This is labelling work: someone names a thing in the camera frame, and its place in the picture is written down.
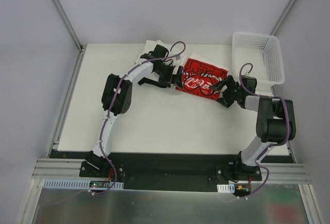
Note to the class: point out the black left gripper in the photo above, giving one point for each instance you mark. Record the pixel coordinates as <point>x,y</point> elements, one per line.
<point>178,79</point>

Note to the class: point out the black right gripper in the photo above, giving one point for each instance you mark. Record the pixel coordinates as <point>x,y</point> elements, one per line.
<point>227,90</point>

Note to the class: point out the white t shirt red print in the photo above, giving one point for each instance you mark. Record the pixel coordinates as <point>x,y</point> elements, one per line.
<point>199,75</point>

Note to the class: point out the black t shirt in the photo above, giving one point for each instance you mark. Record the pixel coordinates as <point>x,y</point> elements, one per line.
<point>145,80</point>

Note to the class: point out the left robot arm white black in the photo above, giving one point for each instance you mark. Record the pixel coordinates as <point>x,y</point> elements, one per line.
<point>156,68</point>

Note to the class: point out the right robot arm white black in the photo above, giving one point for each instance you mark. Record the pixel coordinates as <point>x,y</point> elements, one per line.
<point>275,124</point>

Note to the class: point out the white plastic basket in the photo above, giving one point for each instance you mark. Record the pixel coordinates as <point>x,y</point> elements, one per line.
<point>263,52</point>

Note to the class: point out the aluminium side rail right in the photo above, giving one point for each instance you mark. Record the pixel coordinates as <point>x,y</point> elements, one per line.
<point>290,151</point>

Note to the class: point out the white slotted cable duct right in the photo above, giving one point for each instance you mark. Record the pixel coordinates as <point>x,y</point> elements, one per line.
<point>233,188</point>

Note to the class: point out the white slotted cable duct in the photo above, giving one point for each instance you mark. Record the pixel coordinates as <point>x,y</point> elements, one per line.
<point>233,188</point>
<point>81,184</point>

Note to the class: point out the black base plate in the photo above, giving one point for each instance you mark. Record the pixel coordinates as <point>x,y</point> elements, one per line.
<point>195,183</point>

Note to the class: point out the aluminium frame post left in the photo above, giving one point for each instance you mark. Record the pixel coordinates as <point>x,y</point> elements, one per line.
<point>67,24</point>

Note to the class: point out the aluminium frame post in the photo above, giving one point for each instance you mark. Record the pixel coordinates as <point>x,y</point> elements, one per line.
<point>289,7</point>
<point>67,24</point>

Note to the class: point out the aluminium frame post right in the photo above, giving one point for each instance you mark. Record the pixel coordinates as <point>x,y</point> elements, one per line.
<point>289,7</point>

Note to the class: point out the aluminium front rail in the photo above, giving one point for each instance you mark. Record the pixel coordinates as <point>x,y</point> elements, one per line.
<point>76,169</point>

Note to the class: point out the white slotted cable duct left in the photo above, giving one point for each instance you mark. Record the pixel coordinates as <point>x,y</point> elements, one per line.
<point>81,184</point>

